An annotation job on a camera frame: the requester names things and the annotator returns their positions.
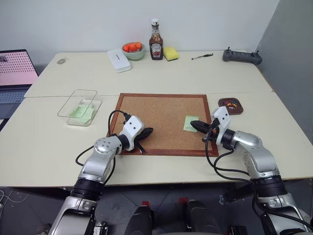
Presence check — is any black pen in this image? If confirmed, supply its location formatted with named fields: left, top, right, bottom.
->
left=191, top=53, right=214, bottom=61

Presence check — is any grey remote controller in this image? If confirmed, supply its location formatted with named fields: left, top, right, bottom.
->
left=222, top=47, right=264, bottom=66

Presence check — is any clear plastic box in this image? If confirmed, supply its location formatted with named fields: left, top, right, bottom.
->
left=57, top=89, right=103, bottom=127

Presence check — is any brown rounded tray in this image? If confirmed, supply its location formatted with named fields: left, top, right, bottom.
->
left=218, top=97, right=245, bottom=116

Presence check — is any white floor cable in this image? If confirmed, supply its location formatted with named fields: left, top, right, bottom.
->
left=0, top=188, right=14, bottom=209

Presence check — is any yellow sponge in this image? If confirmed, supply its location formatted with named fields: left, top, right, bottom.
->
left=163, top=46, right=180, bottom=62

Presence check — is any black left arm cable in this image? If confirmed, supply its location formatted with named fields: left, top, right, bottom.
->
left=75, top=110, right=131, bottom=185

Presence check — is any stack of green sticky notes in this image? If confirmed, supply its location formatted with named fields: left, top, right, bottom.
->
left=68, top=104, right=95, bottom=124

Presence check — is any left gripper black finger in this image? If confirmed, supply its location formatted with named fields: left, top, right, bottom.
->
left=140, top=127, right=155, bottom=140
left=135, top=140, right=147, bottom=155

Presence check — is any white flat case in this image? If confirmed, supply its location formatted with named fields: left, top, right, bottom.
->
left=106, top=48, right=133, bottom=73

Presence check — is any dark rounded shape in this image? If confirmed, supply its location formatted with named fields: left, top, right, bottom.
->
left=126, top=205, right=155, bottom=235
left=186, top=199, right=217, bottom=235

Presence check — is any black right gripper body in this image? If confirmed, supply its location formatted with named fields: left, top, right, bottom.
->
left=206, top=118, right=221, bottom=142

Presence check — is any laptop with pink screen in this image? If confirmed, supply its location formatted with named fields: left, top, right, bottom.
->
left=0, top=49, right=40, bottom=126

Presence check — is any single green sticky note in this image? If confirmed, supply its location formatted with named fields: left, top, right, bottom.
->
left=183, top=115, right=200, bottom=133

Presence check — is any pale green bowl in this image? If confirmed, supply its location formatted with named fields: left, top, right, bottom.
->
left=122, top=45, right=146, bottom=61

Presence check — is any cork board with brown frame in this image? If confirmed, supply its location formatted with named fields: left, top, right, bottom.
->
left=106, top=93, right=220, bottom=158

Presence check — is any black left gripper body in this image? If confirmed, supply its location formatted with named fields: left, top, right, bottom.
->
left=133, top=131, right=145, bottom=145

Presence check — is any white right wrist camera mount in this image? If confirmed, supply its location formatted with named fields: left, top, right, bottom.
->
left=211, top=106, right=232, bottom=145

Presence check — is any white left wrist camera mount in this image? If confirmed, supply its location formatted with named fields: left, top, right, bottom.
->
left=118, top=116, right=143, bottom=151

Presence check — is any ketchup bottle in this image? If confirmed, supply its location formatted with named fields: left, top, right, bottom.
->
left=149, top=18, right=165, bottom=61

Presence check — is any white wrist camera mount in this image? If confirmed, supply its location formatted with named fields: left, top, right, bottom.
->
left=211, top=106, right=232, bottom=145
left=118, top=116, right=143, bottom=151

